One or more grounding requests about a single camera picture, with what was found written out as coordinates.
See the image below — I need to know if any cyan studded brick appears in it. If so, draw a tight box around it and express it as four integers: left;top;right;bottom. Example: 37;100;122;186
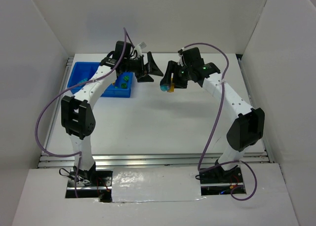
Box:
78;78;87;84

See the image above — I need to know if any silver foil tape sheet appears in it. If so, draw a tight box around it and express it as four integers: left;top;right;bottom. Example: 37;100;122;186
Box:
112;167;202;203

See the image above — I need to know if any printed cyan round tile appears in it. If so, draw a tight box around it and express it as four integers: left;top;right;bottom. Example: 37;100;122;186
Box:
160;84;170;92

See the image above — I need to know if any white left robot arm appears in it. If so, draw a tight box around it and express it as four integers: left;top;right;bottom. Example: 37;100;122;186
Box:
61;52;163;185

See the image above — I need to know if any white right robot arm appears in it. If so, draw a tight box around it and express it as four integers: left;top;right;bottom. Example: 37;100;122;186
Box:
160;61;265;181

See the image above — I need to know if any blue divided plastic bin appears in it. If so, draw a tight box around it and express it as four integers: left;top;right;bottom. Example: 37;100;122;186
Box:
67;61;134;98

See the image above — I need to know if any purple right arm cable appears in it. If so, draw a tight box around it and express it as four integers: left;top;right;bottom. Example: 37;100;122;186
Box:
178;41;258;201

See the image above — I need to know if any aluminium rail frame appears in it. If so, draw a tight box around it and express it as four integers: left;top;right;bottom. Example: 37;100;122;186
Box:
37;153;270;168

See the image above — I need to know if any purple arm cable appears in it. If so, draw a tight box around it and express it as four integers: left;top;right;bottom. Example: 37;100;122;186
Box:
178;41;258;201
35;27;136;198

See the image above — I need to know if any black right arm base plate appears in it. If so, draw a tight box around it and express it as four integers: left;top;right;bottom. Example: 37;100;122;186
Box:
196;166;243;186

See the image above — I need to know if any yellow long brick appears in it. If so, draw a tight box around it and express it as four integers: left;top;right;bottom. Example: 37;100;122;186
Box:
167;78;174;93

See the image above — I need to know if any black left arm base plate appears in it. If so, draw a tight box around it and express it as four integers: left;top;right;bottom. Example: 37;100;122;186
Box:
65;171;113;203

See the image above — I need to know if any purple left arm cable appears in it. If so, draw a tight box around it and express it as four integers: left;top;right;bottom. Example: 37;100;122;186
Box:
35;27;136;198

